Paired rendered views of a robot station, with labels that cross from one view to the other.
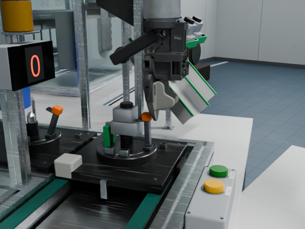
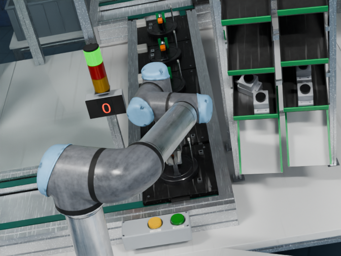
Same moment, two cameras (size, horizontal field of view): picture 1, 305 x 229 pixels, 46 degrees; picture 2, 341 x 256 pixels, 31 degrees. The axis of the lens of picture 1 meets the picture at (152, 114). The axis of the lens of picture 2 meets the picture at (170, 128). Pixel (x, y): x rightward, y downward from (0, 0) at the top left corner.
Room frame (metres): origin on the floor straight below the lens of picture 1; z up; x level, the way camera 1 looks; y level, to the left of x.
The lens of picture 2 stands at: (0.40, -1.44, 2.30)
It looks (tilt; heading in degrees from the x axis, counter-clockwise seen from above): 37 degrees down; 76
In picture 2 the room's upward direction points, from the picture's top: 12 degrees counter-clockwise
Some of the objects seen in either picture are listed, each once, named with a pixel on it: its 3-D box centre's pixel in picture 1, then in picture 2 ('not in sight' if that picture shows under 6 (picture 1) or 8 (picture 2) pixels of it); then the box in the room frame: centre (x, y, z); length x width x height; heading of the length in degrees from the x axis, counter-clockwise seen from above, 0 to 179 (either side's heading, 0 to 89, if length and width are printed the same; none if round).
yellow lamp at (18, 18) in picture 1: (17, 16); (100, 82); (0.63, 0.23, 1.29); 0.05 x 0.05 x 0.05
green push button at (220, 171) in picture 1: (218, 172); (177, 219); (0.69, -0.14, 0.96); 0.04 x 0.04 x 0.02
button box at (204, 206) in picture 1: (213, 201); (157, 230); (0.63, -0.12, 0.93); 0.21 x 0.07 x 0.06; 162
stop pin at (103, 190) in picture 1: (104, 188); not in sight; (0.65, 0.10, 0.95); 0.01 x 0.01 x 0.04; 72
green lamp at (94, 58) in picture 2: not in sight; (93, 55); (0.63, 0.23, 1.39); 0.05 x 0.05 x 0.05
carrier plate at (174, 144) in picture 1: (127, 158); (177, 172); (0.77, 0.06, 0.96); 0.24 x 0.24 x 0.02; 72
